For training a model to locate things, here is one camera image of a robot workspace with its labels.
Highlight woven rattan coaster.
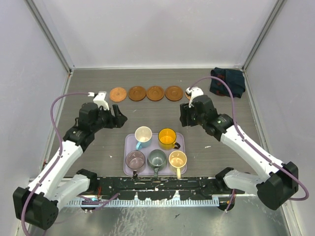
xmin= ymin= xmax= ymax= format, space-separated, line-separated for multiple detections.
xmin=185 ymin=92 xmax=190 ymax=100
xmin=110 ymin=87 xmax=127 ymax=102

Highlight grey-green ceramic mug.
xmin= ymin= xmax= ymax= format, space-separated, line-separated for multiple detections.
xmin=147 ymin=149 xmax=167 ymax=178

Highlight aluminium front rail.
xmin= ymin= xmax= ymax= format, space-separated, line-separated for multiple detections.
xmin=24 ymin=176 xmax=292 ymax=197

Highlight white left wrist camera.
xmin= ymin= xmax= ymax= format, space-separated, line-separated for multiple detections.
xmin=88 ymin=91 xmax=109 ymax=111

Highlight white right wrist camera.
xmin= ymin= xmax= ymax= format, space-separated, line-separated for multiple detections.
xmin=185 ymin=87 xmax=204 ymax=108

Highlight light blue mug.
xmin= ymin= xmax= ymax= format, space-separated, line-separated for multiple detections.
xmin=134 ymin=126 xmax=153 ymax=150

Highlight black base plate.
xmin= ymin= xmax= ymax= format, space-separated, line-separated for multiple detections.
xmin=70 ymin=176 xmax=246 ymax=201

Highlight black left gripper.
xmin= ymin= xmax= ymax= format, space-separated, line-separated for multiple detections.
xmin=91 ymin=105 xmax=126 ymax=133

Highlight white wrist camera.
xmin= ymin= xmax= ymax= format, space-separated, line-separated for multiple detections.
xmin=88 ymin=91 xmax=109 ymax=111
xmin=185 ymin=87 xmax=204 ymax=108

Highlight purple glass mug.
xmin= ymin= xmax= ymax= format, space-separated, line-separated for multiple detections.
xmin=126 ymin=150 xmax=146 ymax=178

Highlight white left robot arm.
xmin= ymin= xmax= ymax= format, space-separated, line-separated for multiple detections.
xmin=13 ymin=102 xmax=127 ymax=230

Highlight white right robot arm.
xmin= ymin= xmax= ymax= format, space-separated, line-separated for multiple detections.
xmin=180 ymin=95 xmax=298 ymax=210

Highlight dark blue folded cloth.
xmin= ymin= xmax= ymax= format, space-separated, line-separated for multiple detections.
xmin=209 ymin=67 xmax=246 ymax=98

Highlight lilac plastic tray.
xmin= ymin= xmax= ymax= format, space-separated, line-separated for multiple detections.
xmin=123 ymin=133 xmax=185 ymax=176

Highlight brown wooden coaster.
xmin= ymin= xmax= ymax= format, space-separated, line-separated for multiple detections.
xmin=146 ymin=86 xmax=164 ymax=101
xmin=165 ymin=86 xmax=184 ymax=101
xmin=128 ymin=86 xmax=146 ymax=101

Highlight cream yellow mug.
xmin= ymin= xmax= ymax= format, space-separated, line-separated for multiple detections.
xmin=168 ymin=150 xmax=187 ymax=179

